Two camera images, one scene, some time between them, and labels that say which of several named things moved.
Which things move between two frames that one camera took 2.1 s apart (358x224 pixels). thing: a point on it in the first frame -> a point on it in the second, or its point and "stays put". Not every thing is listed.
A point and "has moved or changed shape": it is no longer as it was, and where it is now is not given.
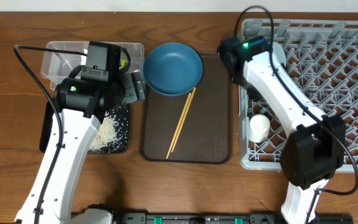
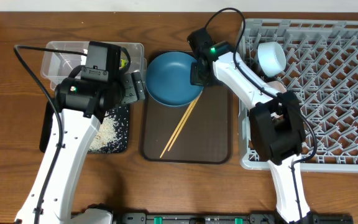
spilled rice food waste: (112, 136) stays put
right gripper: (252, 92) -> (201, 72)
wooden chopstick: (171, 149) has moved or changed shape
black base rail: (222, 218) stays put
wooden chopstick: (184, 118) has moved or changed shape
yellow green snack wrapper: (123, 63) stays put
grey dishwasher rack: (332, 65) stays put
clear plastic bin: (58, 65) stays put
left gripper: (134, 88) stays put
